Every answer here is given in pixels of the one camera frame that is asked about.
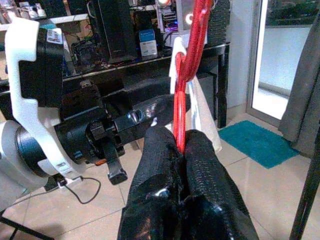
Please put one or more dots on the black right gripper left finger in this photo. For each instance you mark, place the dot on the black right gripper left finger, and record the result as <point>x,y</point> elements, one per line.
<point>155,175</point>

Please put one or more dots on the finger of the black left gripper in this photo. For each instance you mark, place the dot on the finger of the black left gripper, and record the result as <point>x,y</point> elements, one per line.
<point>116,167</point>
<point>150,107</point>

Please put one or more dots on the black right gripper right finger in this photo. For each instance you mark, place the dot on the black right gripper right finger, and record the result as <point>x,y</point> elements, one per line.
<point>207,180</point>

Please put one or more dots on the red plastic clothes hanger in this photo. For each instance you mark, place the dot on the red plastic clothes hanger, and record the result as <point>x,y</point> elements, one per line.
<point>193,37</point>

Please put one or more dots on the black desk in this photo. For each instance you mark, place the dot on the black desk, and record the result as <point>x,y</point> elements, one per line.
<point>150,65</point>

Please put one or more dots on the white power strip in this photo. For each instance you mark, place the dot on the white power strip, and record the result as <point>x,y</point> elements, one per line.
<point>72,180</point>

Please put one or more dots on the teal floor mat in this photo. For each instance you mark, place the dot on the teal floor mat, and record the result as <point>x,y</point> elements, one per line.
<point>257,142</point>

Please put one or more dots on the blue and white box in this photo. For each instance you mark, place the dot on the blue and white box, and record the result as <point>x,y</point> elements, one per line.
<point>148,42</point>

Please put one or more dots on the black computer tower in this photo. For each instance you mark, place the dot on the black computer tower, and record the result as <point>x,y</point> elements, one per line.
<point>117,30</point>

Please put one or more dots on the open lit computer case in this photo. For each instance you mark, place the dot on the open lit computer case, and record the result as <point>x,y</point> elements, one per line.
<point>170,17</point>

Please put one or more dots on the black stand pole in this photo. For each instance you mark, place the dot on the black stand pole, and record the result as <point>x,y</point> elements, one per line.
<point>307,200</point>

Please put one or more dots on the black ribbed box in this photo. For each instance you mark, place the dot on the black ribbed box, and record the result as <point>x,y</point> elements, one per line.
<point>219,22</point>

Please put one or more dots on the white shelf board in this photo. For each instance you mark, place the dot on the white shelf board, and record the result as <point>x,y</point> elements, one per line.
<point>67,18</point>

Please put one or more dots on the grey curtain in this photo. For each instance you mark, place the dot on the grey curtain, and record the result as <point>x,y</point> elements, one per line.
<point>305,95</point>

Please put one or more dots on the glass balcony door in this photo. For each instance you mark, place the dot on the glass balcony door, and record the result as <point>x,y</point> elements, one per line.
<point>282,62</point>

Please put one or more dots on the black metal frame leg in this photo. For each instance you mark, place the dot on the black metal frame leg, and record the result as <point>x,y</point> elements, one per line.
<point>15,226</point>

